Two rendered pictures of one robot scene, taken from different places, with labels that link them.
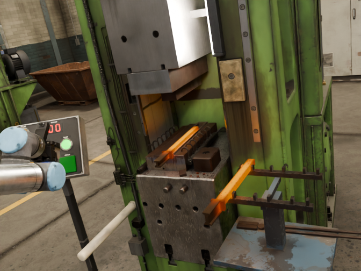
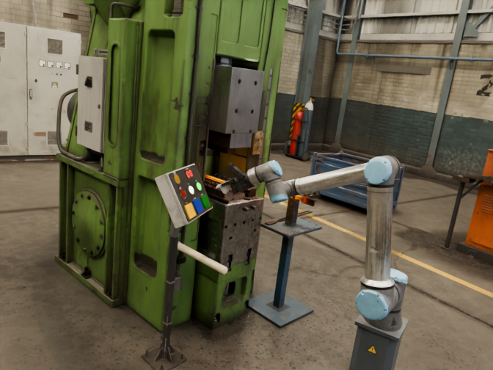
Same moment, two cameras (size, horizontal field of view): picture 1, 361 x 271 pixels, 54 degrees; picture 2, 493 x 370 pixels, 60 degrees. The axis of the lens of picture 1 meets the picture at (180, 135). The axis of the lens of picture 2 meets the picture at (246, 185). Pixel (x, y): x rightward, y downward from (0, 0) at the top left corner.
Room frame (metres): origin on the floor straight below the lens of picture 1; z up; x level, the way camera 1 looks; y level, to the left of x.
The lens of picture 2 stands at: (0.80, 2.72, 1.71)
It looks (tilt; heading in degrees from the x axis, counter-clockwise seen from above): 14 degrees down; 283
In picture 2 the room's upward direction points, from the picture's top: 7 degrees clockwise
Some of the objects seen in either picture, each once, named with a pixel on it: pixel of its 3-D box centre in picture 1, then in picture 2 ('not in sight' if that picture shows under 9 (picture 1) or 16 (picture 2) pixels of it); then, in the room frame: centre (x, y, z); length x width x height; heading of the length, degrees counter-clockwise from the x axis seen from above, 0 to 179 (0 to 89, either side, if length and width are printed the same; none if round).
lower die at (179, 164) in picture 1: (183, 143); (213, 186); (1.65, -0.01, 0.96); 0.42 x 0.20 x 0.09; 152
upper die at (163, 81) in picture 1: (171, 72); (218, 134); (1.65, -0.01, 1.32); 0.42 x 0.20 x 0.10; 152
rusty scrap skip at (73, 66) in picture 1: (78, 83); not in sight; (8.39, 2.14, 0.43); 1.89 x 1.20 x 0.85; 52
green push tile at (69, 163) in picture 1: (68, 164); (205, 202); (1.52, 0.53, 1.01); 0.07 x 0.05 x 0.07; 87
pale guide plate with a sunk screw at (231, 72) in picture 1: (232, 80); (257, 142); (1.43, -0.25, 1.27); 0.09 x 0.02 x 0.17; 62
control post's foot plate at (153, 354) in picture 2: not in sight; (164, 352); (1.66, 0.62, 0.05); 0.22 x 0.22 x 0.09; 62
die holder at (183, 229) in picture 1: (203, 190); (214, 220); (1.63, -0.06, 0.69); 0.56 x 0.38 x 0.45; 152
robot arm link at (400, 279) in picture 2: not in sight; (389, 287); (0.48, 0.66, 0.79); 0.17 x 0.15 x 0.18; 67
